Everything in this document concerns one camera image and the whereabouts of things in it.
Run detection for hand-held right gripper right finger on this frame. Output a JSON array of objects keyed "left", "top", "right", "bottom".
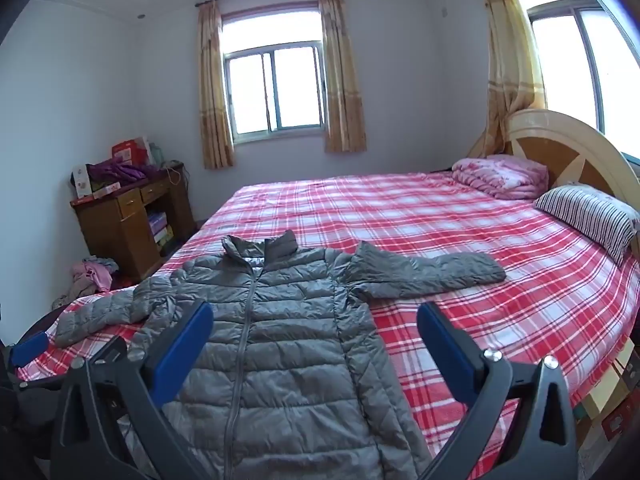
[{"left": 416, "top": 301, "right": 581, "bottom": 480}]

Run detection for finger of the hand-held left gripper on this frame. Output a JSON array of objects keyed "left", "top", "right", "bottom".
[{"left": 9, "top": 331, "right": 51, "bottom": 370}]

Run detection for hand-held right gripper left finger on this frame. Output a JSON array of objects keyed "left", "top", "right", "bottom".
[{"left": 50, "top": 300, "right": 216, "bottom": 480}]

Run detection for grey puffer jacket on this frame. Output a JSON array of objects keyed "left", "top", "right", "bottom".
[{"left": 54, "top": 230, "right": 507, "bottom": 480}]

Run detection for pile of clothes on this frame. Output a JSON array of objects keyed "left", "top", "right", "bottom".
[{"left": 52, "top": 256, "right": 120, "bottom": 311}]

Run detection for yellow green box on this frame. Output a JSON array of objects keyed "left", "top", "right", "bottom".
[{"left": 152, "top": 225, "right": 175, "bottom": 253}]

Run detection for red plaid bed sheet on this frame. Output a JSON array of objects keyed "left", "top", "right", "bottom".
[{"left": 15, "top": 172, "right": 638, "bottom": 461}]

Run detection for brown wooden desk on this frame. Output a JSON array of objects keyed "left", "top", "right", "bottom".
[{"left": 70, "top": 162, "right": 197, "bottom": 283}]

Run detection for cardboard boxes beside bed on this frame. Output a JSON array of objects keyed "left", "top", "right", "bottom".
[{"left": 572, "top": 345, "right": 640, "bottom": 446}]

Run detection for white upright box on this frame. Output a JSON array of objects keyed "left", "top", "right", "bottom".
[{"left": 72, "top": 164, "right": 93, "bottom": 200}]

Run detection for pink folded blanket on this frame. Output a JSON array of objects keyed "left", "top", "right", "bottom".
[{"left": 451, "top": 154, "right": 550, "bottom": 202}]

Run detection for purple cloth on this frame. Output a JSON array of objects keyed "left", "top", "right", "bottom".
[{"left": 86, "top": 156, "right": 151, "bottom": 186}]

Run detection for striped pillow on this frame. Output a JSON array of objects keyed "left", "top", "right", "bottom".
[{"left": 532, "top": 185, "right": 640, "bottom": 267}]

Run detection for red cardboard box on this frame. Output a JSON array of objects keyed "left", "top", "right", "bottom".
[{"left": 111, "top": 136, "right": 153, "bottom": 167}]

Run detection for cream wooden bed headboard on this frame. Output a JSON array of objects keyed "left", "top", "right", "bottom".
[{"left": 467, "top": 109, "right": 640, "bottom": 256}]

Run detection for yellow patterned curtain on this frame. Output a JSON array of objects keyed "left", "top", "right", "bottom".
[
  {"left": 318, "top": 0, "right": 368, "bottom": 154},
  {"left": 196, "top": 0, "right": 236, "bottom": 170},
  {"left": 470, "top": 0, "right": 546, "bottom": 158}
]

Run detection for small sliding window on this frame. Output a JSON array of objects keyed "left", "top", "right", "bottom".
[{"left": 220, "top": 7, "right": 328, "bottom": 143}]

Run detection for large arched window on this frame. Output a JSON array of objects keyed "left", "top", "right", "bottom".
[{"left": 507, "top": 0, "right": 640, "bottom": 156}]

